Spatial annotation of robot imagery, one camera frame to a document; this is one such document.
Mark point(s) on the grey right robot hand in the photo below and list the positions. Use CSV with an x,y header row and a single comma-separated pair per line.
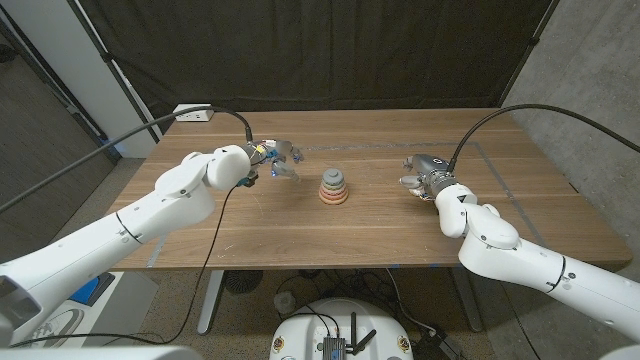
x,y
432,170

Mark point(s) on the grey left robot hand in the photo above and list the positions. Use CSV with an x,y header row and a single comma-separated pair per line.
x,y
272,152

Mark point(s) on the small dark grey disk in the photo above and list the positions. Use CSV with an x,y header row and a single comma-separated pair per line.
x,y
333,176

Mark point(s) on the green disk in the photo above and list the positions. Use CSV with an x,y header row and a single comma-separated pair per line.
x,y
334,186

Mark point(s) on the dusty pink disk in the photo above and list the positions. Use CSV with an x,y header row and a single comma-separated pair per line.
x,y
334,192

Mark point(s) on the coral red disk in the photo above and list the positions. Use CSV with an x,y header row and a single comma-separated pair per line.
x,y
334,197

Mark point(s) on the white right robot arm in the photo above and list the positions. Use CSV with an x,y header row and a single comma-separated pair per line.
x,y
515,250

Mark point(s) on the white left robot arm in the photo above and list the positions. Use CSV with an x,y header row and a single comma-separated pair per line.
x,y
125,235

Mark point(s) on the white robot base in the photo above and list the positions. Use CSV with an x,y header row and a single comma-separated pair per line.
x,y
305,335

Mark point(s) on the large orange disk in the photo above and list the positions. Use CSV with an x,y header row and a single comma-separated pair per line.
x,y
334,201

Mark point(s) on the white power strip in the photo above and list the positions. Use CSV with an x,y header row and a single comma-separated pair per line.
x,y
192,115

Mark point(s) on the black backdrop curtain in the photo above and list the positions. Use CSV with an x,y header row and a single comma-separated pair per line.
x,y
320,50

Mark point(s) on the round black table foot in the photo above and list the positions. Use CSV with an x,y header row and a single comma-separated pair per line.
x,y
243,281

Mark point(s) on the grey table leg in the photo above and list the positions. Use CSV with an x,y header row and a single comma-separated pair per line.
x,y
470,312

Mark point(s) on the round grey floor object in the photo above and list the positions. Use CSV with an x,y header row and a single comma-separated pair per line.
x,y
285,303

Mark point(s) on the white table leg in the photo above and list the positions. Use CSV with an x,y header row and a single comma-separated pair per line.
x,y
212,300

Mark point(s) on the black backdrop stand pole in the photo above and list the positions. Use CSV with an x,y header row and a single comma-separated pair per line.
x,y
534,41
106,57

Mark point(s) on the black power adapter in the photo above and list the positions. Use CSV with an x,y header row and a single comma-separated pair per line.
x,y
437,347

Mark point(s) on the grey radio box with antennas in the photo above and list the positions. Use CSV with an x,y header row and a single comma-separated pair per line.
x,y
334,347

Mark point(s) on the blue foot pedal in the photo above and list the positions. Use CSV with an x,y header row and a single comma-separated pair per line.
x,y
87,291

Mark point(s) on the white sneaker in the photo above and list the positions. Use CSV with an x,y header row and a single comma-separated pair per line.
x,y
55,327

